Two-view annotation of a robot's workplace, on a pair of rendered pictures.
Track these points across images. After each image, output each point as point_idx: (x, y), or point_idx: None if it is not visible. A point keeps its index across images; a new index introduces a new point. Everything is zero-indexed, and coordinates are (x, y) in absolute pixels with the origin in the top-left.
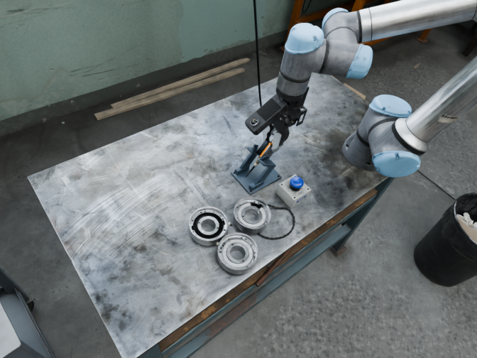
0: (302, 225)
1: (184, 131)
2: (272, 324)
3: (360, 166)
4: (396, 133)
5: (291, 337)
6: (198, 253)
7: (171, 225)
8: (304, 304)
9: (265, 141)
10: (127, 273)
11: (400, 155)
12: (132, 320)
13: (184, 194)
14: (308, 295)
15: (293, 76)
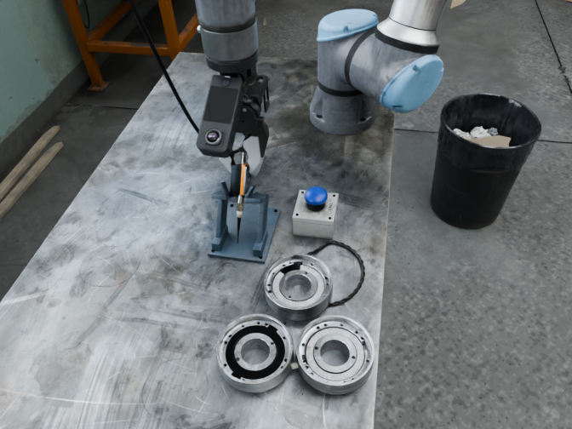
0: (367, 248)
1: (78, 250)
2: (374, 427)
3: (357, 129)
4: (394, 42)
5: (407, 420)
6: (277, 408)
7: (194, 403)
8: (386, 368)
9: (234, 167)
10: None
11: (420, 65)
12: None
13: (168, 339)
14: (380, 352)
15: (235, 20)
